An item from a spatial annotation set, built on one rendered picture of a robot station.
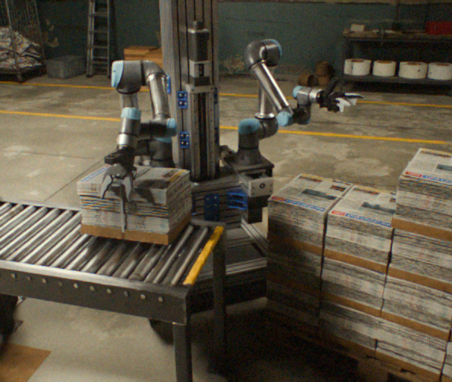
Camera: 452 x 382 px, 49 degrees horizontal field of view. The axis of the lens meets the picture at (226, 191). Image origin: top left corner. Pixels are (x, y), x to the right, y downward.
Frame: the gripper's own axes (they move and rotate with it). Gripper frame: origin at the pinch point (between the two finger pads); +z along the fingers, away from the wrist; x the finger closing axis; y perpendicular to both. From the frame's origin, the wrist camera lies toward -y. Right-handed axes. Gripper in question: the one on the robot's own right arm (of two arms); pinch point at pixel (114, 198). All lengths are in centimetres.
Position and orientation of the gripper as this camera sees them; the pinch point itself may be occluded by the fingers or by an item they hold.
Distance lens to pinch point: 188.4
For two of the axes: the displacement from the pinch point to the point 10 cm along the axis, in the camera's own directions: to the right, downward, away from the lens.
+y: 2.3, 1.8, 9.6
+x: -9.6, -0.9, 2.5
